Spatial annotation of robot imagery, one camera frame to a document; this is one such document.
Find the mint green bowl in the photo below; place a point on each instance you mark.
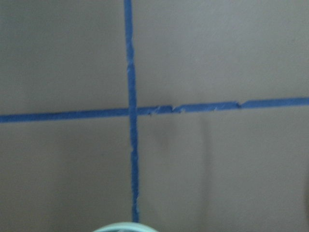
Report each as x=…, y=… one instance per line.
x=126, y=227

